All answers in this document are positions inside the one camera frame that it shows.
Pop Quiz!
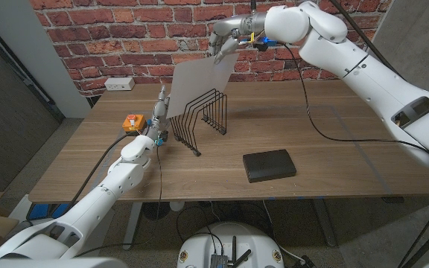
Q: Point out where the black wire file holder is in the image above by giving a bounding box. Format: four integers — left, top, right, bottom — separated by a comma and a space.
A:
169, 88, 228, 157

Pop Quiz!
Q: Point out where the white paper file sheet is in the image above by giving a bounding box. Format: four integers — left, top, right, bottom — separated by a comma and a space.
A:
165, 52, 240, 120

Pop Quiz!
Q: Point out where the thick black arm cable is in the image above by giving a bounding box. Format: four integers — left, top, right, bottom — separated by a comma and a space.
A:
48, 130, 141, 219
328, 0, 429, 268

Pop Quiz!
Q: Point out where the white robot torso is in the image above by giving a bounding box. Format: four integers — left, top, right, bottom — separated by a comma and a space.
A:
176, 222, 285, 268

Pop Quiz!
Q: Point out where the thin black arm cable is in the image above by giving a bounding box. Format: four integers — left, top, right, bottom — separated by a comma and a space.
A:
73, 143, 163, 258
283, 42, 429, 268

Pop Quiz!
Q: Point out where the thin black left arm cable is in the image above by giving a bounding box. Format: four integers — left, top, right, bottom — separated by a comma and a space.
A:
73, 143, 163, 258

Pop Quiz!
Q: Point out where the orange emergency stop box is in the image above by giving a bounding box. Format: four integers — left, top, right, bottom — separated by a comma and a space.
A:
121, 114, 147, 133

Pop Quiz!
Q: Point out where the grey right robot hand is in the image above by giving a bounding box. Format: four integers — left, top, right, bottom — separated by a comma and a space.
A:
207, 13, 268, 66

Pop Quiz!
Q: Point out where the printed red brick backdrop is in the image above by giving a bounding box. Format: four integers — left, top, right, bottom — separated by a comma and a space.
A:
30, 0, 394, 98

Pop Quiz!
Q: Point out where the grey table leg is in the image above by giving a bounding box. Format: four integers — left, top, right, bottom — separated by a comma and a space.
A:
313, 199, 337, 249

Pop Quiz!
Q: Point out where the blue box under table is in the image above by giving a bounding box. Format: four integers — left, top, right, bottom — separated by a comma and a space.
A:
26, 202, 70, 221

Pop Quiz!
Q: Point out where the white power outlet strip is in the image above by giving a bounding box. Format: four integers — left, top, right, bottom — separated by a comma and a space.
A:
104, 77, 136, 92

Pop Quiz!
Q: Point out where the black rectangular box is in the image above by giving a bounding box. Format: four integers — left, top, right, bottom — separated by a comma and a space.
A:
242, 149, 297, 184

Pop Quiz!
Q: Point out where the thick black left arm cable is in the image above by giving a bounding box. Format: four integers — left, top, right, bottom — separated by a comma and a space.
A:
48, 130, 141, 219

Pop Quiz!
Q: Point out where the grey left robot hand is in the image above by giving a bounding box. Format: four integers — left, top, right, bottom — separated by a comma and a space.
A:
145, 84, 171, 141

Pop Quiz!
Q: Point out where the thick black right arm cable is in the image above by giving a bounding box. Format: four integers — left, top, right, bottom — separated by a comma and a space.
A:
328, 0, 429, 268

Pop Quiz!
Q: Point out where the white table leg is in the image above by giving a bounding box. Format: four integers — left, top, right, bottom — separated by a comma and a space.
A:
122, 202, 144, 251

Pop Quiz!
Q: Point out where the black antenna radio module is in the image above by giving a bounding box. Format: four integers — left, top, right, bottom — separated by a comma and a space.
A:
209, 234, 252, 268

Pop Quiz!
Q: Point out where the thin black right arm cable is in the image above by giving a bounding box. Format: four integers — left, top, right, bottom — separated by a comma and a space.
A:
283, 42, 429, 268

